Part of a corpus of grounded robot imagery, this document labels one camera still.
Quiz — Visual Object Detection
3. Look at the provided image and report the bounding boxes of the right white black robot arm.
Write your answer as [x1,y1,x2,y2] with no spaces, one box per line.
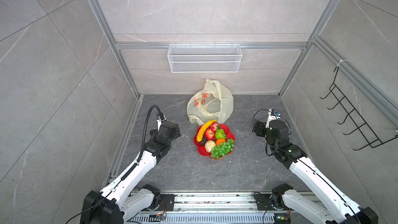
[251,109,378,224]

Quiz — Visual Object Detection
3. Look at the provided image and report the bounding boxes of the yellow fake banana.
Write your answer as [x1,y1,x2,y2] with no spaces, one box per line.
[197,120,216,142]

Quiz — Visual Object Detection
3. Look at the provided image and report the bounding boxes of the black wire hook rack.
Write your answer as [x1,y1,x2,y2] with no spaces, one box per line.
[320,66,398,151]

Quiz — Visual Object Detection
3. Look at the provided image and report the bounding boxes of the red fake strawberry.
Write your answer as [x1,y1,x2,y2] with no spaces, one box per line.
[209,122,220,132]

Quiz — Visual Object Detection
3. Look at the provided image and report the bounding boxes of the green fake fruit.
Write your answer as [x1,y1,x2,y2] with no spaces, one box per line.
[215,129,227,140]

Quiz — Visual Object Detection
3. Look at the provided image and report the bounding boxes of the green fake grape bunch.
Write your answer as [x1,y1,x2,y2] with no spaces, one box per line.
[210,140,235,160]

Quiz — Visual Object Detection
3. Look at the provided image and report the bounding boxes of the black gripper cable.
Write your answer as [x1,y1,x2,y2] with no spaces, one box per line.
[136,105,165,164]
[251,108,293,157]

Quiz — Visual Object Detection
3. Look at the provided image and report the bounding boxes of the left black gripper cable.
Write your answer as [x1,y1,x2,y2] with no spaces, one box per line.
[136,105,165,164]

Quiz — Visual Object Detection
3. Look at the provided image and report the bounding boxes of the beige fake round fruit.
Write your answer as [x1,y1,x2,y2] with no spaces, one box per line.
[204,140,216,153]

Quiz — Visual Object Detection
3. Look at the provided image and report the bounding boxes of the dark brown fake fruit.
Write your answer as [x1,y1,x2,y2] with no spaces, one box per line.
[199,140,207,146]

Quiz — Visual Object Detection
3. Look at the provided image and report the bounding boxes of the orange fake tangerine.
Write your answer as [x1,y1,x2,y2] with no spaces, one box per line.
[216,139,226,146]

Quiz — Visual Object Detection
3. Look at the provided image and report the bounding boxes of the red fake apple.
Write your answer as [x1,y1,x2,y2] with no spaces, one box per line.
[203,128,215,141]

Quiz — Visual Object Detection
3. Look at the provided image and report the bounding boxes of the white wire mesh basket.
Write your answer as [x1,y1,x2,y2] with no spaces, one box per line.
[167,44,243,73]

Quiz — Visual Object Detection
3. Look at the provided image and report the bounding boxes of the red flower-shaped plastic bowl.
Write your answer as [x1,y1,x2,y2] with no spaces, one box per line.
[193,124,236,157]

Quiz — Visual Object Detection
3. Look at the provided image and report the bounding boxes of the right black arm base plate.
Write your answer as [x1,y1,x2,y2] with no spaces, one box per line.
[252,192,293,212]

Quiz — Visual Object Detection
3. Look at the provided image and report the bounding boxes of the cream plastic bag orange print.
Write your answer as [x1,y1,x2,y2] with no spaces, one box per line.
[187,79,234,125]

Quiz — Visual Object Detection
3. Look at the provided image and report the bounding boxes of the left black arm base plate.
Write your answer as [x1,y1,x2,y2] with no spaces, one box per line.
[148,194,176,212]

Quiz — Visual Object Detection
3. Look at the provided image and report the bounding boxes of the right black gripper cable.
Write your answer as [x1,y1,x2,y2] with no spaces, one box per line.
[251,108,293,157]

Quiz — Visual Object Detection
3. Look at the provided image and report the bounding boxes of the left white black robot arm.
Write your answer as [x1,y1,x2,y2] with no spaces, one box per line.
[80,121,180,224]

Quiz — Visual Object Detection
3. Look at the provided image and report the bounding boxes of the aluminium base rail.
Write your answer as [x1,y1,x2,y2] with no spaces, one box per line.
[124,192,346,224]

